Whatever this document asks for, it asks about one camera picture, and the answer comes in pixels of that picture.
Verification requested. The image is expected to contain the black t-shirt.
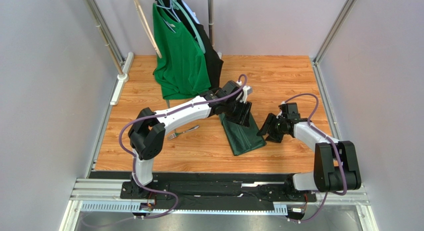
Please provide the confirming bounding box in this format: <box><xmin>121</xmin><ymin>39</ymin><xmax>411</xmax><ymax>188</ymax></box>
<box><xmin>174</xmin><ymin>0</ymin><xmax>224</xmax><ymax>91</ymax></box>

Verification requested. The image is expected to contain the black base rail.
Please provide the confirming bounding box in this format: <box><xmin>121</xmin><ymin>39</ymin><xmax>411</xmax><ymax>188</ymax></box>
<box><xmin>89</xmin><ymin>172</ymin><xmax>318</xmax><ymax>212</ymax></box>

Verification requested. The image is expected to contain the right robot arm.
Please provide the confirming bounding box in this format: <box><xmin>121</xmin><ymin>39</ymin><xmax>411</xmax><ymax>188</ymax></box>
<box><xmin>257</xmin><ymin>103</ymin><xmax>362</xmax><ymax>195</ymax></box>

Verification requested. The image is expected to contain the teal clothes hanger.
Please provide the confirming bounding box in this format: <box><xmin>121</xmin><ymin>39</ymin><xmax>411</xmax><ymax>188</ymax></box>
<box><xmin>156</xmin><ymin>0</ymin><xmax>206</xmax><ymax>54</ymax></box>

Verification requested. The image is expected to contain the silver fork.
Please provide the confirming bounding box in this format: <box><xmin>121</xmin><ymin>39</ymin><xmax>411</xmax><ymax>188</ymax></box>
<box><xmin>167</xmin><ymin>125</ymin><xmax>200</xmax><ymax>140</ymax></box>

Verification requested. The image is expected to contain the green t-shirt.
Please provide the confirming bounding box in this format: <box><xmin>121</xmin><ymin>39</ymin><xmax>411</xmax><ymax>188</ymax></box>
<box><xmin>152</xmin><ymin>4</ymin><xmax>211</xmax><ymax>100</ymax></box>

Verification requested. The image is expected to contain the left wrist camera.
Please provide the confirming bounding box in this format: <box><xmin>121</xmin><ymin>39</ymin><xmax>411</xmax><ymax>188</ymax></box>
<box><xmin>236</xmin><ymin>81</ymin><xmax>253</xmax><ymax>104</ymax></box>

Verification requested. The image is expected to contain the dark green cloth napkin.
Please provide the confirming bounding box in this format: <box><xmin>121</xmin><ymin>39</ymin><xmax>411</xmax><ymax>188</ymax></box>
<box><xmin>219</xmin><ymin>113</ymin><xmax>266</xmax><ymax>156</ymax></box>

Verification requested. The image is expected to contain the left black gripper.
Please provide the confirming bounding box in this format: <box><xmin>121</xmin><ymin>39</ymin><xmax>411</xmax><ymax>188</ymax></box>
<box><xmin>223</xmin><ymin>98</ymin><xmax>252</xmax><ymax>128</ymax></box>

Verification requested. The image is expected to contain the metal rack pole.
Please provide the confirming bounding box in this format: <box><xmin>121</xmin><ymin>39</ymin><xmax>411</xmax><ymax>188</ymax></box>
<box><xmin>208</xmin><ymin>0</ymin><xmax>214</xmax><ymax>46</ymax></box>

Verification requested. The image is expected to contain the white corner pole bracket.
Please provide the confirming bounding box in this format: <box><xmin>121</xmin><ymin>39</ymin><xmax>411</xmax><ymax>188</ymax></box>
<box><xmin>109</xmin><ymin>52</ymin><xmax>134</xmax><ymax>106</ymax></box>

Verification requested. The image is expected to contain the purple cable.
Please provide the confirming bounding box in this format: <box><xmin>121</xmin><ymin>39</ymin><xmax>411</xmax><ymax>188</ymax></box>
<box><xmin>281</xmin><ymin>93</ymin><xmax>348</xmax><ymax>224</ymax></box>
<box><xmin>118</xmin><ymin>74</ymin><xmax>248</xmax><ymax>220</ymax></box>

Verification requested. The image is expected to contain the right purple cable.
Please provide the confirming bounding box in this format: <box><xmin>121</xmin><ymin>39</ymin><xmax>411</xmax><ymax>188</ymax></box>
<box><xmin>281</xmin><ymin>93</ymin><xmax>348</xmax><ymax>224</ymax></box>

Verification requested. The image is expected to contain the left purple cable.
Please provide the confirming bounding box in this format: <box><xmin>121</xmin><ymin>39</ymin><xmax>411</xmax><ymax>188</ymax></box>
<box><xmin>118</xmin><ymin>74</ymin><xmax>248</xmax><ymax>220</ymax></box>

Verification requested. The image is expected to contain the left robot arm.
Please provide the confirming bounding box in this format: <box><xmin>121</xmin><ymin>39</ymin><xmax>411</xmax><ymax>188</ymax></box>
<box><xmin>118</xmin><ymin>81</ymin><xmax>253</xmax><ymax>197</ymax></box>

